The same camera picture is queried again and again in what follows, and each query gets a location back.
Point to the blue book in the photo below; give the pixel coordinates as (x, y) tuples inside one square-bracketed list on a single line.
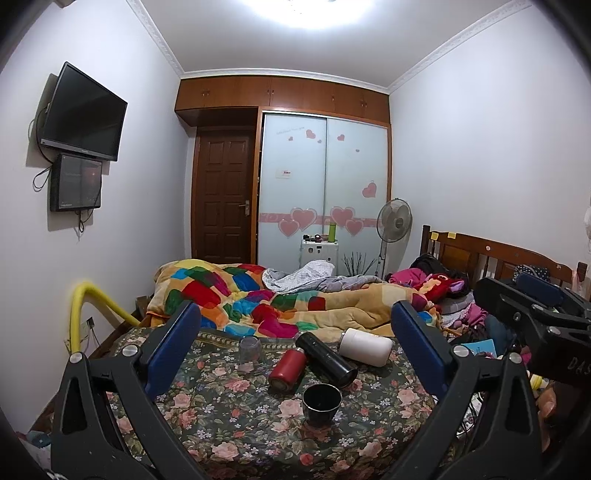
[(480, 347)]

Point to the red bottle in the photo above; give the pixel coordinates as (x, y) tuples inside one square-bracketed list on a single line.
[(286, 369)]

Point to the yellow padded rail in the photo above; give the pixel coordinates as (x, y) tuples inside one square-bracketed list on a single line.
[(92, 304)]

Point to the ceiling lamp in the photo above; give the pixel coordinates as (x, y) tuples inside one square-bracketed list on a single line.
[(304, 11)]

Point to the colourful patchwork blanket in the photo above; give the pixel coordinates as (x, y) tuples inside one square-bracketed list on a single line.
[(277, 300)]

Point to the black bag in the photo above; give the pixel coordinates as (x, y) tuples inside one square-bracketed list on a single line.
[(427, 264)]

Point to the wardrobe with heart stickers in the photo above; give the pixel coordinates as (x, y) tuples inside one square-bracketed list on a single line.
[(323, 175)]

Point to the brown wooden door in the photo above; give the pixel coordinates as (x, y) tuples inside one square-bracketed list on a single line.
[(224, 194)]

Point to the red plush toy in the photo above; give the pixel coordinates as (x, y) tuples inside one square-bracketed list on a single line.
[(441, 282)]

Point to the small black wall monitor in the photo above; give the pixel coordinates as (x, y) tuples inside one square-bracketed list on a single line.
[(76, 182)]

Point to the black thermos bottle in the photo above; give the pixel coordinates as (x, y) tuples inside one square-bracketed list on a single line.
[(327, 361)]

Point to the clear glass cup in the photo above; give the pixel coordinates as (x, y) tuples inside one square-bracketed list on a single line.
[(250, 354)]

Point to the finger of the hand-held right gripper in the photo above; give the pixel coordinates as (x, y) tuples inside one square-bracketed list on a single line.
[(505, 300), (538, 285)]

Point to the white thermos bottle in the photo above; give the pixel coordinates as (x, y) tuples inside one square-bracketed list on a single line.
[(365, 347)]

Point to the white cabinet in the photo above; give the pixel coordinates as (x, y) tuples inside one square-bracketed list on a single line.
[(318, 253)]

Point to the standing electric fan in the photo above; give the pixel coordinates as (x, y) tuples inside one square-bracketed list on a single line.
[(392, 226)]

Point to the grey blanket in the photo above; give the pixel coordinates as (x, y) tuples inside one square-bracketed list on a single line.
[(307, 276)]

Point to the dried twigs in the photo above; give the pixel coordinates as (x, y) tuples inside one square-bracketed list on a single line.
[(354, 265)]

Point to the wall-mounted black television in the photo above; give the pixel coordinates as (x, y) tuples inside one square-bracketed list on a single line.
[(83, 113)]

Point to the black cup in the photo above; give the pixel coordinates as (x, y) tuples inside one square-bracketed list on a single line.
[(322, 402)]

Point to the pink clothing pile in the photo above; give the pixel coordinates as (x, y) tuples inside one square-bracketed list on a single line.
[(408, 277)]

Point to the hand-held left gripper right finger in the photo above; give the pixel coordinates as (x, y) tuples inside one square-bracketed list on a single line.
[(416, 347)]

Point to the wooden bed headboard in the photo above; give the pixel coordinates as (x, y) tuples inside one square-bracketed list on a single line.
[(498, 251)]

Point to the green bottle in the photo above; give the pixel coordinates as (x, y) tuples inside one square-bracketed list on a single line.
[(332, 232)]

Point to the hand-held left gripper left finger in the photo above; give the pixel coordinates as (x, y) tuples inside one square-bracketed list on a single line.
[(174, 347)]

